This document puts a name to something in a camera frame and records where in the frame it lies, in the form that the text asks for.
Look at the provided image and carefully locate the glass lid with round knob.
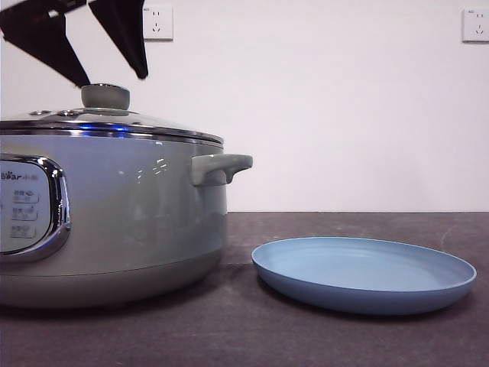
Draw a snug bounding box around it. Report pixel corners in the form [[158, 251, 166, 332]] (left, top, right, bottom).
[[0, 83, 225, 145]]

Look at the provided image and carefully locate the pale green electric steamer pot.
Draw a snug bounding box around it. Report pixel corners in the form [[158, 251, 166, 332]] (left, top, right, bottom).
[[0, 129, 254, 310]]

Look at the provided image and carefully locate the blue round plate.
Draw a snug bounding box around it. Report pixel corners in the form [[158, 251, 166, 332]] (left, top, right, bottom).
[[251, 235, 478, 317]]

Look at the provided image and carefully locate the white wall socket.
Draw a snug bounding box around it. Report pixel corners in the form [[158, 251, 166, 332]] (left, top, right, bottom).
[[461, 8, 489, 44], [143, 5, 174, 42]]

